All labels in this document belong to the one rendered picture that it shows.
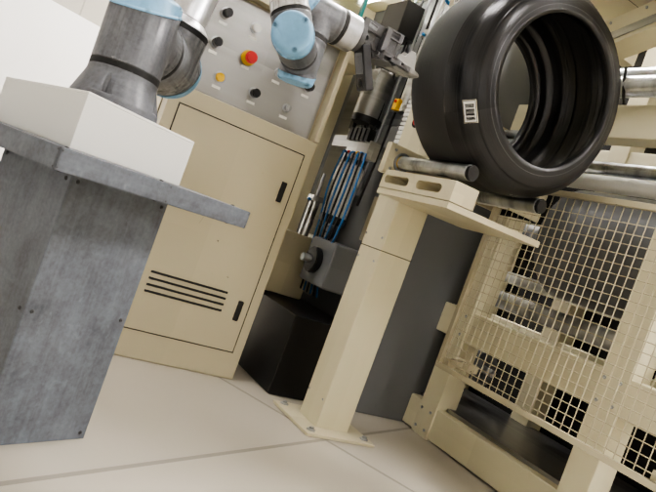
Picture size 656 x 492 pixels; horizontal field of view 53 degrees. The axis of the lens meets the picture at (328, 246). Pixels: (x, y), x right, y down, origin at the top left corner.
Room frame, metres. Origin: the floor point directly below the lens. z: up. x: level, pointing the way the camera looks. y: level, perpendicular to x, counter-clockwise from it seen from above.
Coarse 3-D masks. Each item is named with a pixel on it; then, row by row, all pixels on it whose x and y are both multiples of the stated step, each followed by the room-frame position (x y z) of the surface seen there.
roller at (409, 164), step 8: (400, 160) 2.06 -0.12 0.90; (408, 160) 2.02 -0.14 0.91; (416, 160) 1.99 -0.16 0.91; (424, 160) 1.96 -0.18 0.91; (432, 160) 1.93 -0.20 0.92; (400, 168) 2.06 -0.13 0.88; (408, 168) 2.02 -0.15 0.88; (416, 168) 1.98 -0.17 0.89; (424, 168) 1.95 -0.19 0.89; (432, 168) 1.91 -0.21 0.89; (440, 168) 1.88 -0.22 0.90; (448, 168) 1.85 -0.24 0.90; (456, 168) 1.82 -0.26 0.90; (464, 168) 1.79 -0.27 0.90; (472, 168) 1.78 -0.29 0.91; (440, 176) 1.90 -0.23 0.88; (448, 176) 1.86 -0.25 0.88; (456, 176) 1.82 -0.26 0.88; (464, 176) 1.79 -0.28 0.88; (472, 176) 1.79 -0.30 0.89
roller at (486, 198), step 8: (480, 192) 2.13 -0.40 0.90; (488, 192) 2.10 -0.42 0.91; (480, 200) 2.13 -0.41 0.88; (488, 200) 2.10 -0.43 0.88; (496, 200) 2.06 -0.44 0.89; (504, 200) 2.03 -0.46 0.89; (512, 200) 2.00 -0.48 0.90; (520, 200) 1.97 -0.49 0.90; (528, 200) 1.95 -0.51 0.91; (536, 200) 1.93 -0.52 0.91; (544, 200) 1.93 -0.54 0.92; (512, 208) 2.02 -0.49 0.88; (520, 208) 1.98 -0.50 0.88; (528, 208) 1.95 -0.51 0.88; (536, 208) 1.92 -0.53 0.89; (544, 208) 1.93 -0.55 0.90
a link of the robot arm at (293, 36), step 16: (272, 0) 1.43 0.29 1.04; (288, 0) 1.42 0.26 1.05; (304, 0) 1.43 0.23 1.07; (272, 16) 1.43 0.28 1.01; (288, 16) 1.40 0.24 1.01; (304, 16) 1.40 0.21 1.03; (272, 32) 1.40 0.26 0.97; (288, 32) 1.40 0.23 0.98; (304, 32) 1.40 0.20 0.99; (288, 48) 1.40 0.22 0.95; (304, 48) 1.41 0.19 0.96; (288, 64) 1.49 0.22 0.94; (304, 64) 1.49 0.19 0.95
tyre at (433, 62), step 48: (480, 0) 1.80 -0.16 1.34; (528, 0) 1.73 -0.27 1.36; (576, 0) 1.80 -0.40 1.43; (432, 48) 1.84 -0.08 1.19; (480, 48) 1.71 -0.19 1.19; (528, 48) 2.12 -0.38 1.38; (576, 48) 2.05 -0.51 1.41; (432, 96) 1.82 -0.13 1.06; (480, 96) 1.71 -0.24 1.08; (576, 96) 2.11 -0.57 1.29; (432, 144) 1.90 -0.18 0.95; (480, 144) 1.76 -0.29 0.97; (528, 144) 2.18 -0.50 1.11; (576, 144) 2.07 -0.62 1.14; (528, 192) 1.88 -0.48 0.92
